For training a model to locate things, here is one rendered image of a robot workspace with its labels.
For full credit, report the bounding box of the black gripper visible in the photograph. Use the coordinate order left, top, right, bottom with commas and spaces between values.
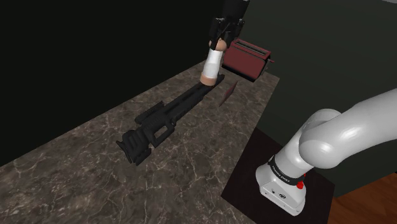
208, 0, 247, 51

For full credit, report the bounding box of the tan bottle with white label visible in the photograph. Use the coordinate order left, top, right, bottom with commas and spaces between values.
199, 38, 228, 87

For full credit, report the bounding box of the red toaster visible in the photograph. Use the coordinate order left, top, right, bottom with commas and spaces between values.
221, 38, 275, 83

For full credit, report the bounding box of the dark red flat card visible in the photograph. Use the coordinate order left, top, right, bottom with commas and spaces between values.
218, 81, 239, 108

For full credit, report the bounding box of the black rifle-shaped toy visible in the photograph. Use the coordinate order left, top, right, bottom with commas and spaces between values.
116, 73, 226, 167

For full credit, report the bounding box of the dark robot stand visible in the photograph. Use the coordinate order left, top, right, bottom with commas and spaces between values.
220, 127, 336, 224

